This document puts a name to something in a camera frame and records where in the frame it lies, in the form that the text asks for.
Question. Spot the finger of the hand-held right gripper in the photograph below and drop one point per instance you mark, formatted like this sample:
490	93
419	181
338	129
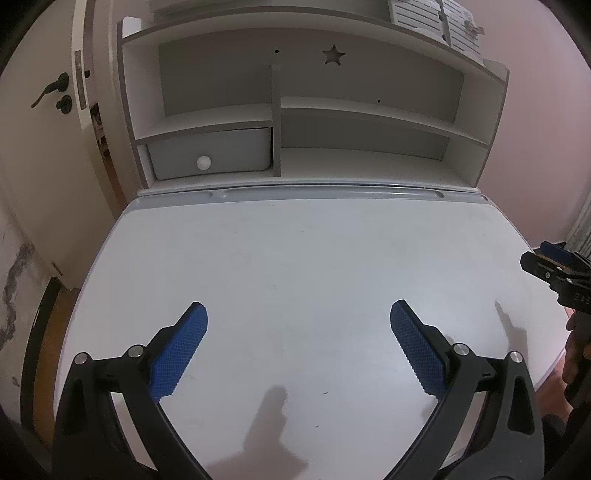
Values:
556	252
542	268

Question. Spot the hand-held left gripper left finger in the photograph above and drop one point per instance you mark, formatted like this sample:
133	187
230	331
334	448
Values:
180	355

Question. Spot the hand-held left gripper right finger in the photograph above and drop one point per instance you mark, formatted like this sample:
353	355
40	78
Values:
418	355

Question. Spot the person's right hand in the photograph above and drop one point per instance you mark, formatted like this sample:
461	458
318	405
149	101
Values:
579	355

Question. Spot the grey curtain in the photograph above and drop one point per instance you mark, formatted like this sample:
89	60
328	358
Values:
581	226

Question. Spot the white desk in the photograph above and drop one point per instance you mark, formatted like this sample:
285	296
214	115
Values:
300	277

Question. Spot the white drawer with round knob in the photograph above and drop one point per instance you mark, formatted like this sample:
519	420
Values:
231	147

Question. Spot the white desk shelf hutch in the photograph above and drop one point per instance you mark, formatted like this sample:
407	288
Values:
369	124

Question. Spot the white slatted storage box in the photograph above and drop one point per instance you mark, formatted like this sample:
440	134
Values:
420	18
466	32

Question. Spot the cream door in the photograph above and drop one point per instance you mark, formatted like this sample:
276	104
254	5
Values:
41	161

